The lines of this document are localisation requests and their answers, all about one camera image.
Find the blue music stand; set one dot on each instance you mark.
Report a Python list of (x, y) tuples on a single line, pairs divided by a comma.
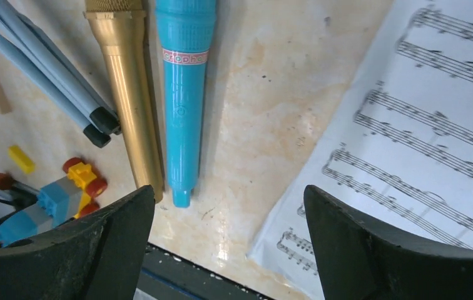
[(29, 48)]

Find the yellow toy brick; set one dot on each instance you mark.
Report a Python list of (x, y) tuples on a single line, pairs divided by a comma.
[(21, 159)]

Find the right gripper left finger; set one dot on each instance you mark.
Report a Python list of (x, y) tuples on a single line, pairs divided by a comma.
[(98, 256)]

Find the sheet music page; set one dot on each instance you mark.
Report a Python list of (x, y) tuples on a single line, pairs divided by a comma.
[(400, 145)]

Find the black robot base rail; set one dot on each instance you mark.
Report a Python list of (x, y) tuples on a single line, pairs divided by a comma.
[(164, 275)]

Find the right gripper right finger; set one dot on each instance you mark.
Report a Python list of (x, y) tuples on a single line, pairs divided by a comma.
[(361, 257)]

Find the toy block car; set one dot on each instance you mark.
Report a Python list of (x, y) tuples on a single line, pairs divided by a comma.
[(72, 196)]

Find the gold toy microphone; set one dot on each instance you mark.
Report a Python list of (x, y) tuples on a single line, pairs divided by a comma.
[(119, 28)]

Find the blue toy microphone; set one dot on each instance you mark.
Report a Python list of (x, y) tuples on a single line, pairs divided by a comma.
[(185, 30)]

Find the red round toy piece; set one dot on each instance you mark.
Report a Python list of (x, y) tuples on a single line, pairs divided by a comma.
[(6, 181)]

